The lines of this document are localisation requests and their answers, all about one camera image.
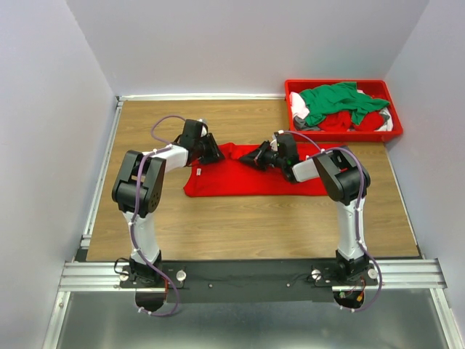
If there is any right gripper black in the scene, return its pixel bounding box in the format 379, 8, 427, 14
238, 140, 285, 172

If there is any red t shirt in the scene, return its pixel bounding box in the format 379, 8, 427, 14
183, 143, 327, 197
318, 111, 384, 132

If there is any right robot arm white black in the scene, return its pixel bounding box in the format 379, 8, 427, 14
239, 132, 371, 285

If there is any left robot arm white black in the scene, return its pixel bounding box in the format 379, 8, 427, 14
111, 119, 225, 287

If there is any grey t shirt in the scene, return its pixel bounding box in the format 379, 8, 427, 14
293, 116, 321, 132

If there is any pink t shirt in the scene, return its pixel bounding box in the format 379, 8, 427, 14
289, 92, 310, 119

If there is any red t shirt in bin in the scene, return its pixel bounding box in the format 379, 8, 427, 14
318, 111, 384, 132

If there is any green t shirt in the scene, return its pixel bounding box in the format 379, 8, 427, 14
299, 81, 390, 126

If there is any red plastic bin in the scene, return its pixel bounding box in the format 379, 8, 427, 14
284, 79, 403, 143

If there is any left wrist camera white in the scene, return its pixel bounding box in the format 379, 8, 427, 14
198, 119, 209, 137

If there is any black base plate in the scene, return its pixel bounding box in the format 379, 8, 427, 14
113, 258, 378, 310

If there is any aluminium frame rail front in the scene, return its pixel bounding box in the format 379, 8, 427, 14
59, 259, 447, 292

